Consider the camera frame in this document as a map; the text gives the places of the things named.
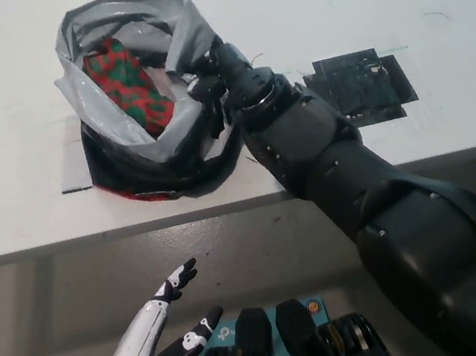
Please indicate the black ribbed robot body block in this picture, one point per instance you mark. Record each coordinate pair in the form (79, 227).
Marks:
(252, 337)
(294, 329)

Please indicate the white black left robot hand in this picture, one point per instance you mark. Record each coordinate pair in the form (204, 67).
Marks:
(134, 348)

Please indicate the red green patterned cloth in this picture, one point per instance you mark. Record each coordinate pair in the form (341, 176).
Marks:
(129, 86)

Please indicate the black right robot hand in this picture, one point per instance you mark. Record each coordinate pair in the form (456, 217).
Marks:
(244, 80)

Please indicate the black tape patch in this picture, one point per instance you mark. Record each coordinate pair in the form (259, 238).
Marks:
(364, 82)

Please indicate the pink sheet inside bag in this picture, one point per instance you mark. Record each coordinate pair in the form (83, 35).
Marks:
(169, 86)

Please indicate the black plastic bag grey lining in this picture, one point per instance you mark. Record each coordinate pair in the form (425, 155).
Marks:
(135, 173)

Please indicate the grey tape patch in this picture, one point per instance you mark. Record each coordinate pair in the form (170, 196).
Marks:
(74, 165)

